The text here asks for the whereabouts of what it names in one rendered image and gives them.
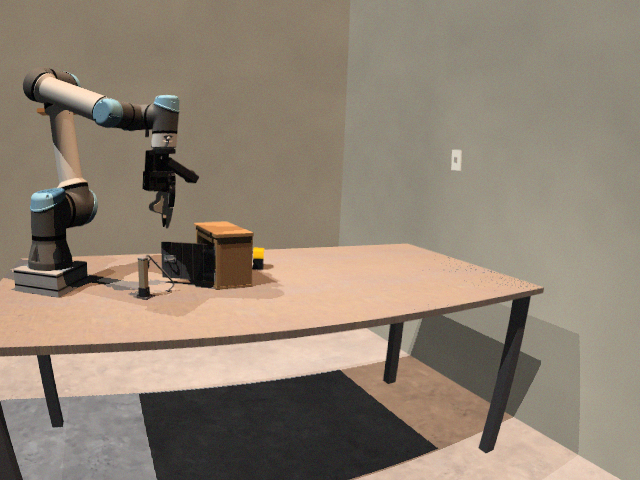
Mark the brown wooden cabinet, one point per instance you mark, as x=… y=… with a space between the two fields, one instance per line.
x=224 y=260

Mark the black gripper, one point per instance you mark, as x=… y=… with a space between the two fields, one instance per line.
x=155 y=161

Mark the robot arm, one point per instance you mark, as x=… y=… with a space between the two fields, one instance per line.
x=55 y=210

